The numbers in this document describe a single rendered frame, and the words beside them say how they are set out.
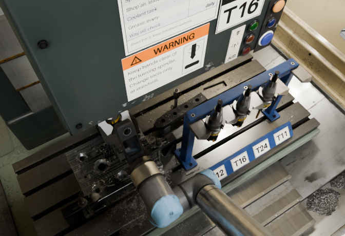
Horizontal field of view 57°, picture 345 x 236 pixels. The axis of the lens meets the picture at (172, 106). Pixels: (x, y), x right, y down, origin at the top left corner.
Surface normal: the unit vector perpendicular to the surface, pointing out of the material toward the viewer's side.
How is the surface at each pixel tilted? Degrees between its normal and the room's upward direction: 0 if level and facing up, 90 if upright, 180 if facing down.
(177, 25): 90
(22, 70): 90
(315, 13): 90
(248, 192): 7
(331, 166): 24
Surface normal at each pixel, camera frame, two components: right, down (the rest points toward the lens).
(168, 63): 0.52, 0.72
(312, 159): -0.33, -0.33
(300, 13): -0.85, 0.43
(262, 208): 0.14, -0.61
